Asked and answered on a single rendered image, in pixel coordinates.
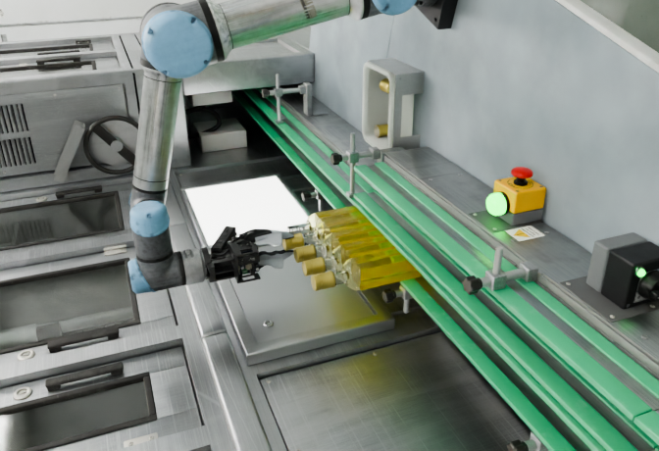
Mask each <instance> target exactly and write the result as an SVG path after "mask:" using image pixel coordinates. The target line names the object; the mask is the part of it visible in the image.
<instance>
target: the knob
mask: <svg viewBox="0 0 659 451"><path fill-rule="evenodd" d="M637 291H638V294H639V295H640V296H641V297H643V298H646V299H648V300H650V301H652V302H657V301H659V271H652V272H649V273H648V274H646V275H645V276H644V277H643V278H642V279H641V281H640V283H639V285H638V288H637Z"/></svg>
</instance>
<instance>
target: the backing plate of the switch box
mask: <svg viewBox="0 0 659 451"><path fill-rule="evenodd" d="M586 279H587V276H583V277H579V278H575V279H571V280H567V281H563V282H560V284H561V285H563V286H564V287H565V288H567V289H568V290H569V291H571V292H572V293H573V294H575V295H576V296H577V297H578V298H580V299H581V300H582V301H584V303H585V304H587V305H588V306H589V307H591V308H592V309H593V310H595V311H596V312H597V313H599V314H600V315H601V316H603V317H604V318H605V319H607V320H608V321H609V322H611V323H614V322H616V321H620V320H623V319H627V318H630V317H634V316H637V315H641V314H644V313H648V312H651V311H655V310H658V309H659V301H657V302H648V303H645V304H641V305H638V306H634V307H630V308H628V309H621V308H620V307H619V306H617V305H616V304H614V303H613V302H612V301H610V300H609V299H608V298H606V297H605V296H603V295H602V294H601V292H598V291H596V290H595V289H594V288H592V287H591V286H589V285H588V284H587V283H586Z"/></svg>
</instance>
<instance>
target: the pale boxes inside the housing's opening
mask: <svg viewBox="0 0 659 451"><path fill-rule="evenodd" d="M186 97H187V98H188V100H189V101H190V103H191V104H192V106H193V107H194V106H203V105H212V104H220V103H228V102H232V96H231V91H225V92H216V93H206V94H197V95H187V96H186ZM216 124H217V120H215V121H207V122H199V123H193V130H194V133H197V132H198V133H199V137H196V138H195V140H196V142H197V144H198V146H199V147H200V149H201V151H202V153H206V152H213V151H220V150H228V149H234V148H241V147H247V136H246V130H245V128H244V127H243V126H242V125H241V123H240V122H239V121H238V120H237V118H231V119H223V120H222V124H221V126H220V127H219V128H218V129H217V130H215V131H211V132H202V131H204V130H207V129H209V128H211V127H213V126H215V125H216Z"/></svg>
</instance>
